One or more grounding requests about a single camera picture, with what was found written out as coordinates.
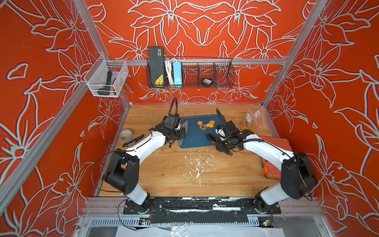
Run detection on metal kitchen tongs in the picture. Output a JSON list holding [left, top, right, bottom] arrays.
[[206, 133, 219, 146]]

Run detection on clear bag yellow dog print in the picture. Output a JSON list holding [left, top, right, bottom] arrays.
[[252, 107, 265, 130]]

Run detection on clear zip bag white labels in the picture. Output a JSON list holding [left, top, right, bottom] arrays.
[[178, 120, 188, 146]]

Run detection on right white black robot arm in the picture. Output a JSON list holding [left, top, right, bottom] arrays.
[[207, 109, 319, 214]]

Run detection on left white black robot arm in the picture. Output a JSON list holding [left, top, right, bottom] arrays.
[[104, 98, 186, 212]]

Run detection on teal plastic tray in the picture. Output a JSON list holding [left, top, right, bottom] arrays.
[[179, 114, 222, 149]]

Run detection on clear tape roll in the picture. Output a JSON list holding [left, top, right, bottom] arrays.
[[119, 129, 134, 142]]

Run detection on black marker pen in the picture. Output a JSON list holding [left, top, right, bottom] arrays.
[[123, 134, 144, 147]]

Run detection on light blue box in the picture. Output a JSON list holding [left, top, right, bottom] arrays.
[[173, 61, 183, 87]]

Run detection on orange plastic tool case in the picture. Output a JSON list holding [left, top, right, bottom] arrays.
[[261, 136, 293, 180]]

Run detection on black box yellow label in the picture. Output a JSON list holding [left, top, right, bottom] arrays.
[[148, 46, 166, 87]]

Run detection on black wire wall basket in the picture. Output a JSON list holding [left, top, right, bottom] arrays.
[[146, 56, 235, 89]]

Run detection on white coiled cable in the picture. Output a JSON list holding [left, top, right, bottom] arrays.
[[164, 58, 175, 87]]

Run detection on black mounting base rail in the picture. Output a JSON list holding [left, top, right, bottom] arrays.
[[123, 197, 282, 216]]

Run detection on dark green tool handle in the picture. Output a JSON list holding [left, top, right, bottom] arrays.
[[98, 71, 112, 96]]

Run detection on clear acrylic wall bin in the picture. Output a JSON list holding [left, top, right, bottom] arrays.
[[84, 55, 129, 98]]

